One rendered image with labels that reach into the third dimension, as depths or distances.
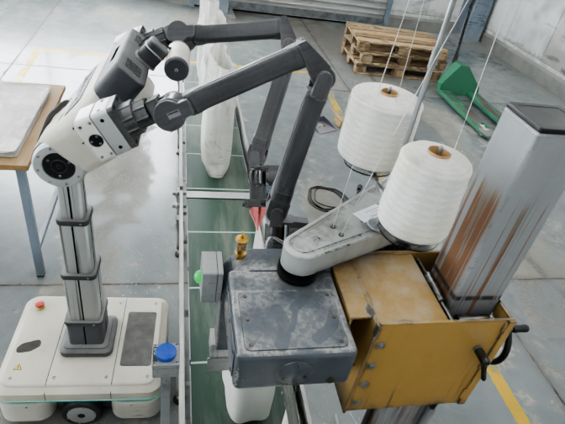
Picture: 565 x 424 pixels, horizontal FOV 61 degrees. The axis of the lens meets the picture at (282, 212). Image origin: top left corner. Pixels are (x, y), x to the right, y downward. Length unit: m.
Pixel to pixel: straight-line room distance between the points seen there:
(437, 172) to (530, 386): 2.31
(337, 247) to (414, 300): 0.21
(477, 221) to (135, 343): 1.64
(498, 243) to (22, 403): 1.90
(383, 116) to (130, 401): 1.64
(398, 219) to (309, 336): 0.28
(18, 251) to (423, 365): 2.54
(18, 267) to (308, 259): 2.33
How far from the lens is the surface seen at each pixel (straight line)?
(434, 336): 1.11
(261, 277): 1.05
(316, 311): 1.00
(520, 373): 3.09
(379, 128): 1.05
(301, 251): 1.00
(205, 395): 1.99
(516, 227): 1.06
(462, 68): 6.58
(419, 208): 0.88
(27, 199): 2.70
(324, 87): 1.19
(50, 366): 2.29
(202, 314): 2.24
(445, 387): 1.30
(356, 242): 1.07
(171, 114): 1.22
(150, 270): 2.99
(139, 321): 2.37
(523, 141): 0.97
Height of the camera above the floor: 2.06
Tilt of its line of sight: 36 degrees down
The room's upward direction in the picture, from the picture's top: 11 degrees clockwise
